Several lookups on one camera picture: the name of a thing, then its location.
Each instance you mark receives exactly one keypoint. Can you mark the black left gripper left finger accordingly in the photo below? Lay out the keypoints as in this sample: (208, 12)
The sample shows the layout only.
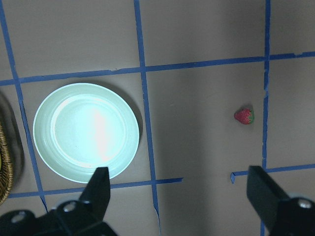
(96, 195)

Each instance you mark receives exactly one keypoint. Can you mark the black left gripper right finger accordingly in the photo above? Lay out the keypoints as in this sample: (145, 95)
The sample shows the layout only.
(269, 200)

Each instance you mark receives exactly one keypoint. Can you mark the light green plate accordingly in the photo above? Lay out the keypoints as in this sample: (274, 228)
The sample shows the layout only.
(81, 127)

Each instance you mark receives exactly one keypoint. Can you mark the brown wicker basket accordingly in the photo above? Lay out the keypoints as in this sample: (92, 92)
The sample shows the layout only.
(6, 166)

